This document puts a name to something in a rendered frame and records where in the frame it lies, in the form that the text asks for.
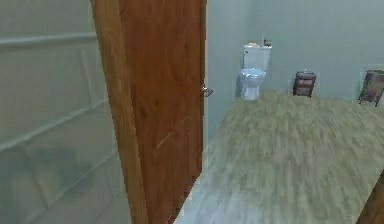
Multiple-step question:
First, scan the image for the brown wooden room door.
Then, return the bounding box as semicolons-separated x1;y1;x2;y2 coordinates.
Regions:
89;0;208;224

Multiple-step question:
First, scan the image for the metal door handle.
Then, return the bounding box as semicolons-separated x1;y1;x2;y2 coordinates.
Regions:
200;84;214;98

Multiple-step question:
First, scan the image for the dark framed stand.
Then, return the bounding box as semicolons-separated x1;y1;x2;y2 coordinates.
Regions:
358;69;384;108

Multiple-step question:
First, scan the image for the dark red small bin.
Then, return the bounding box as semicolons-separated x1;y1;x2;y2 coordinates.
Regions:
292;71;317;99

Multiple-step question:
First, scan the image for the white toilet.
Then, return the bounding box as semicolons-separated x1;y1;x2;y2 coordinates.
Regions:
239;44;273;101

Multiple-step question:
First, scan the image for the brown wooden furniture corner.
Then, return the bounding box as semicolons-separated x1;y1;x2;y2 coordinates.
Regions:
355;169;384;224

